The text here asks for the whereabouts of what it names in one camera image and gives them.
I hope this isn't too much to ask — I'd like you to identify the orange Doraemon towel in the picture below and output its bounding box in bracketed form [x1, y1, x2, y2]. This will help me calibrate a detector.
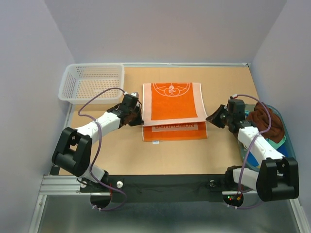
[142, 83, 208, 142]

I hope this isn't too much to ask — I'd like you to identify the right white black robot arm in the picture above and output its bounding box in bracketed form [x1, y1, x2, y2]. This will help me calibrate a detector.
[206, 96, 299, 201]

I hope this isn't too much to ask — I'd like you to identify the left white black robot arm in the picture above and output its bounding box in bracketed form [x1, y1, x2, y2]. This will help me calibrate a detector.
[52, 92, 144, 191]

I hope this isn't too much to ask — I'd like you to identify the blue towel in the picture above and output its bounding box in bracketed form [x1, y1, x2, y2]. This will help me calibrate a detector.
[246, 144, 289, 168]

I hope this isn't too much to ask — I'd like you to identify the white perforated plastic basket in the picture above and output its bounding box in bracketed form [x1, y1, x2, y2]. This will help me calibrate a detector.
[58, 63, 125, 104]

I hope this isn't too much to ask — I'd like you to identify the teal plastic tub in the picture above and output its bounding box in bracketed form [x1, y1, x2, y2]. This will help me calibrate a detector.
[238, 104, 296, 172]

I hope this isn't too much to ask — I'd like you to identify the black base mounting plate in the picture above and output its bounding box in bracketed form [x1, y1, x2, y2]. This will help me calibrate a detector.
[80, 173, 253, 209]

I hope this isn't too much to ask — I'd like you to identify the aluminium frame rail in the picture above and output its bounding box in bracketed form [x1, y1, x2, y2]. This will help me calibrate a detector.
[28, 104, 304, 233]

